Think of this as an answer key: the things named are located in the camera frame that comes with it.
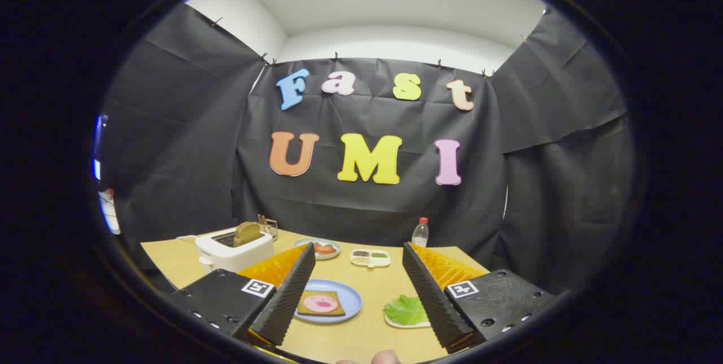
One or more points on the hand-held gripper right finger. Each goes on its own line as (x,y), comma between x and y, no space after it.
(435,302)

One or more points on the white toaster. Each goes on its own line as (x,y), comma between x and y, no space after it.
(226,254)

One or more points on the pink ham slice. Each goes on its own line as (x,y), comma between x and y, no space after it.
(321,303)

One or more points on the blue round plate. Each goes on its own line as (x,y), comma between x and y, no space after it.
(350,299)

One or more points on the red tomato slice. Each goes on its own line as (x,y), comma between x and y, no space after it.
(327,250)

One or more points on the bright window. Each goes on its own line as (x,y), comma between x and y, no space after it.
(99,149)

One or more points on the pale green round plate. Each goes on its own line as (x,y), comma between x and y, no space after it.
(337,250)

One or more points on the clear bottle with red cap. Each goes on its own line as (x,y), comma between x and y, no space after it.
(419,235)

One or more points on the brown toast bread slice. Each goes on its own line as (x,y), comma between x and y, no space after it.
(247,234)

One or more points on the white divided seed dish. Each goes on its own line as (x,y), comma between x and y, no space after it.
(370,264)

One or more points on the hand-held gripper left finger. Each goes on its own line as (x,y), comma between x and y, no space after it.
(285,302)

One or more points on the brown meat patty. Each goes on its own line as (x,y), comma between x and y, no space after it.
(317,246)

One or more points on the white square plate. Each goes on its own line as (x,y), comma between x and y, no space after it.
(406,326)

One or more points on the bread slice under ham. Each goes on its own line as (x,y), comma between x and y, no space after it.
(340,311)

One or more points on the white and red object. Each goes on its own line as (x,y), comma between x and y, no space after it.
(108,211)

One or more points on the green lettuce leaf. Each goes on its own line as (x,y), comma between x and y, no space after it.
(404,310)

